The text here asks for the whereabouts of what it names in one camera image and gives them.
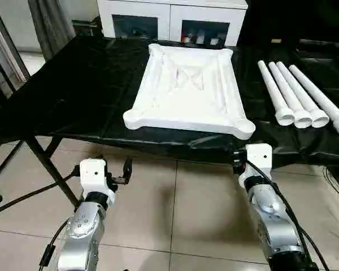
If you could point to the white plastic table leg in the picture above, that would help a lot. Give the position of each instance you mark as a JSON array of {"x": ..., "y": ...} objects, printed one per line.
[
  {"x": 322, "y": 101},
  {"x": 288, "y": 93},
  {"x": 274, "y": 93},
  {"x": 302, "y": 93}
]

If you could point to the white plastic table top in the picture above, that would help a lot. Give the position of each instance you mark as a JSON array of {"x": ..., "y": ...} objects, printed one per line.
[{"x": 186, "y": 104}]

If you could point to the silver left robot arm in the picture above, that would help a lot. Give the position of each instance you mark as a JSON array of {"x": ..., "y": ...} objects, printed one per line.
[{"x": 82, "y": 231}]

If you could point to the black plastic mat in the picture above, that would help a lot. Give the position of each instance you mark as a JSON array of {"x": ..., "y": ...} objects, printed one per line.
[{"x": 73, "y": 96}]

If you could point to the small yellow label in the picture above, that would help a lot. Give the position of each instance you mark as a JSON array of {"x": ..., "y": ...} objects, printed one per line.
[{"x": 277, "y": 40}]

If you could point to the white glass-door cabinet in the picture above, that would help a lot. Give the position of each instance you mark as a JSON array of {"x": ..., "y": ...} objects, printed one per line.
[{"x": 169, "y": 11}]

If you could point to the grey curtain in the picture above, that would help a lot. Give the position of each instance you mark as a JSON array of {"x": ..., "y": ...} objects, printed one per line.
[{"x": 48, "y": 20}]

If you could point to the black metal table frame leg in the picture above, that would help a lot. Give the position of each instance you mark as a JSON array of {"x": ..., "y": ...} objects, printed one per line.
[{"x": 51, "y": 169}]

